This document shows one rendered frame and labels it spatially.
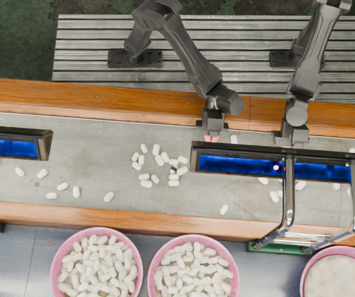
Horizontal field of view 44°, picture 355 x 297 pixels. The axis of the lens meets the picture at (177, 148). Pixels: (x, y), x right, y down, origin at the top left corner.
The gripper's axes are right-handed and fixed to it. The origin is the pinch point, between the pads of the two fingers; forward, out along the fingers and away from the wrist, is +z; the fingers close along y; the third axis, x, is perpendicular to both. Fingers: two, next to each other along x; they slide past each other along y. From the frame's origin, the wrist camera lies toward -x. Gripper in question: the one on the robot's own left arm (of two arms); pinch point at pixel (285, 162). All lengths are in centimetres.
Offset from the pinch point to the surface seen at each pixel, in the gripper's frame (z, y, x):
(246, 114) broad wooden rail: -10.1, -11.4, 15.3
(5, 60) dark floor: -4, -131, 111
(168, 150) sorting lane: 2.0, -36.1, 8.3
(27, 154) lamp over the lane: -7, -69, -26
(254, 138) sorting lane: -2.9, -8.3, 12.4
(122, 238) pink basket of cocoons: 24, -48, -12
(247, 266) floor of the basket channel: 32.1, -8.7, -8.7
